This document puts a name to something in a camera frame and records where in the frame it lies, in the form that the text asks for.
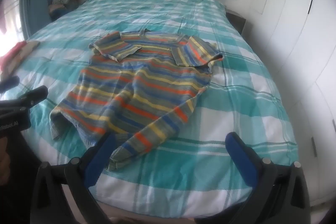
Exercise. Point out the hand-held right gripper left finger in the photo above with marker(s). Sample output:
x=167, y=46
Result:
x=99, y=162

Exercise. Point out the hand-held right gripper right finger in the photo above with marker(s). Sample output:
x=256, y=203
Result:
x=242, y=159

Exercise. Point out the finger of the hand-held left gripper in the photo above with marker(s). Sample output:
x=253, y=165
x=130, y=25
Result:
x=35, y=96
x=9, y=82

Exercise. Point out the striped knit sweater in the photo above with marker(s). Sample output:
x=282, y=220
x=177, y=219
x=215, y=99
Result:
x=136, y=92

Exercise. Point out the red cloth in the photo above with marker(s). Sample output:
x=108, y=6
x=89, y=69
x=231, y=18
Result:
x=11, y=54

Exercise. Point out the beige cloth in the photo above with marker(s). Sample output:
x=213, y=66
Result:
x=25, y=52

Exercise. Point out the teal plaid blanket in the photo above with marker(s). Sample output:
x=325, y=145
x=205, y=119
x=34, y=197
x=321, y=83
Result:
x=236, y=108

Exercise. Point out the dark nightstand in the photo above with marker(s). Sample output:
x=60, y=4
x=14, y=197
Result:
x=237, y=22

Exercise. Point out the white wardrobe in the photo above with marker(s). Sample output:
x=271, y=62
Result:
x=296, y=29

